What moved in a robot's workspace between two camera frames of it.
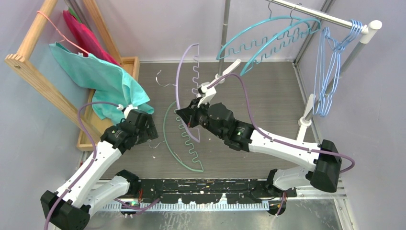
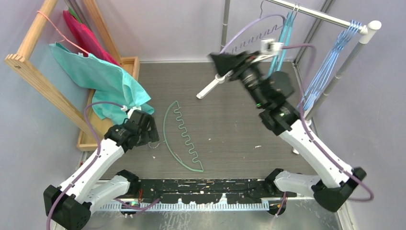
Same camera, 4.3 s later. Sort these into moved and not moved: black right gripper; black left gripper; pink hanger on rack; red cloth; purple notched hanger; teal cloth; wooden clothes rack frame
Moved: black right gripper; purple notched hanger
Not moved: red cloth; wooden clothes rack frame; pink hanger on rack; black left gripper; teal cloth
